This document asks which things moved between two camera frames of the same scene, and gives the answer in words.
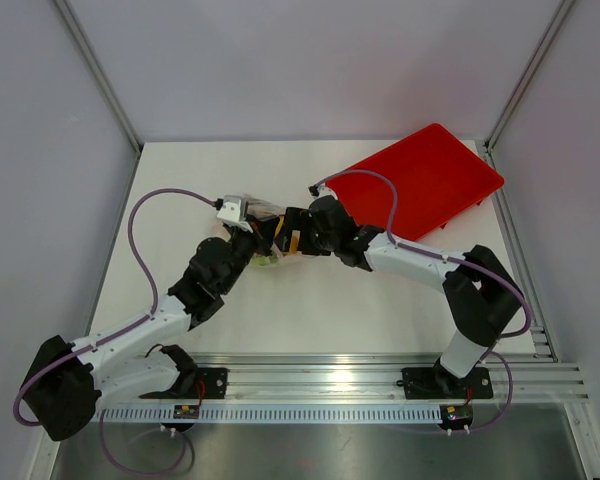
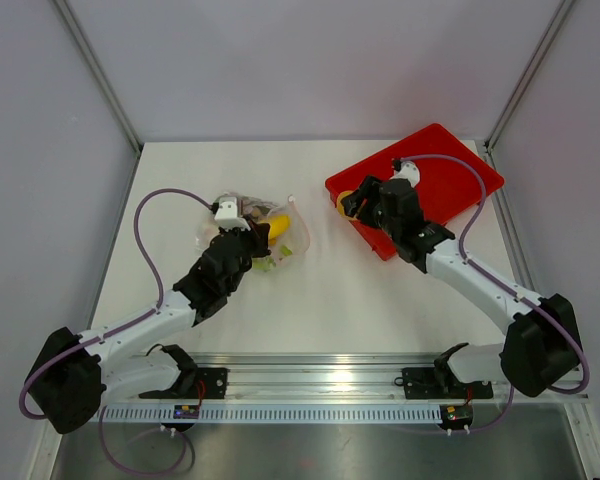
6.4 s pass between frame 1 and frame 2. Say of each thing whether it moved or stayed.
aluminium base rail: stayed
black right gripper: moved
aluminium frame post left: stayed
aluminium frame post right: stayed
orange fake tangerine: moved
